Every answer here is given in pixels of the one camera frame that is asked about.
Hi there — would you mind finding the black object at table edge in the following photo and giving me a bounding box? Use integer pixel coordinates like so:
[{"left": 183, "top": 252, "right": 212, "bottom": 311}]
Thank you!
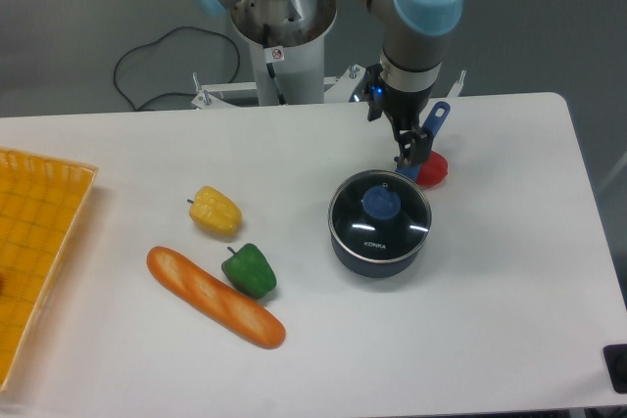
[{"left": 603, "top": 344, "right": 627, "bottom": 395}]

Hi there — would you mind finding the green toy pepper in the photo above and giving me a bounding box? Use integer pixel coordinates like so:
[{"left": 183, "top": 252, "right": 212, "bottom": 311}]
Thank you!
[{"left": 221, "top": 243, "right": 277, "bottom": 300}]

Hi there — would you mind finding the red toy pepper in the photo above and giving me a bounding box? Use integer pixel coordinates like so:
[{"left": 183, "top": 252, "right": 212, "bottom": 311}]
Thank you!
[{"left": 415, "top": 151, "right": 449, "bottom": 187}]

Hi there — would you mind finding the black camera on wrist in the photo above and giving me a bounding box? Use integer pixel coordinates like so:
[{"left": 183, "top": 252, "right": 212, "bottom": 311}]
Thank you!
[{"left": 362, "top": 64, "right": 384, "bottom": 121}]

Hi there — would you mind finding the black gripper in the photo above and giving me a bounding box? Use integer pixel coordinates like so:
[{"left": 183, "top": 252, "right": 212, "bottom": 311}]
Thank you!
[{"left": 382, "top": 81, "right": 433, "bottom": 168}]

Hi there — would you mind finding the yellow plastic basket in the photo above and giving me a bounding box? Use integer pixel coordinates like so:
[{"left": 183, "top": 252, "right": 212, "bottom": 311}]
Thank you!
[{"left": 1, "top": 148, "right": 98, "bottom": 391}]

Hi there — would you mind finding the black floor cable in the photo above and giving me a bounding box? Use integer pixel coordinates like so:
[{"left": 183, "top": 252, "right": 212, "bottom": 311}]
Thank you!
[{"left": 113, "top": 25, "right": 242, "bottom": 112}]

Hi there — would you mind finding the white metal base frame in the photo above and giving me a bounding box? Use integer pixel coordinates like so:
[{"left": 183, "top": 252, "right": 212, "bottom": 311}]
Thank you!
[{"left": 190, "top": 64, "right": 467, "bottom": 110}]

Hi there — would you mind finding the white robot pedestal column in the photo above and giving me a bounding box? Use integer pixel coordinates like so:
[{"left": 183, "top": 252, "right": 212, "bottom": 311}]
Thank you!
[{"left": 230, "top": 0, "right": 337, "bottom": 106}]

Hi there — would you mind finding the yellow toy pepper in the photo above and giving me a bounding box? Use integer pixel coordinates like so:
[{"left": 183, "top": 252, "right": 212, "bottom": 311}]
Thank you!
[{"left": 188, "top": 186, "right": 242, "bottom": 237}]

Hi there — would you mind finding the orange toy baguette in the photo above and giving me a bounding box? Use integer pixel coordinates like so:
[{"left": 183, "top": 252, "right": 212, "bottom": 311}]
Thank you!
[{"left": 146, "top": 246, "right": 286, "bottom": 349}]

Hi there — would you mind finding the glass pot lid blue knob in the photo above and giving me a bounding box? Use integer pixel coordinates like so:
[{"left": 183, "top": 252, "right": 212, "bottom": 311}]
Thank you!
[{"left": 327, "top": 169, "right": 433, "bottom": 262}]

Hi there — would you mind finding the dark blue pot blue handle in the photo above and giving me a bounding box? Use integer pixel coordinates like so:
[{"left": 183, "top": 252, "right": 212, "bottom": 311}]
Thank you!
[{"left": 328, "top": 101, "right": 452, "bottom": 279}]

